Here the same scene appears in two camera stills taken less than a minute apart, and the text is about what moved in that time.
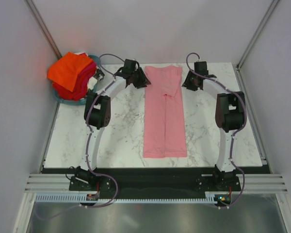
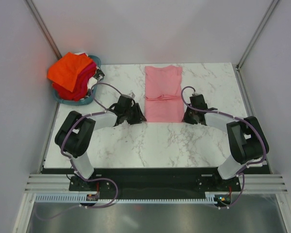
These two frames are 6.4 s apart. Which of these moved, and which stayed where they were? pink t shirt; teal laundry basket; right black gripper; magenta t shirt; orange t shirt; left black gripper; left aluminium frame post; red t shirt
Moved: left black gripper; pink t shirt; right black gripper
Stayed: orange t shirt; teal laundry basket; red t shirt; magenta t shirt; left aluminium frame post
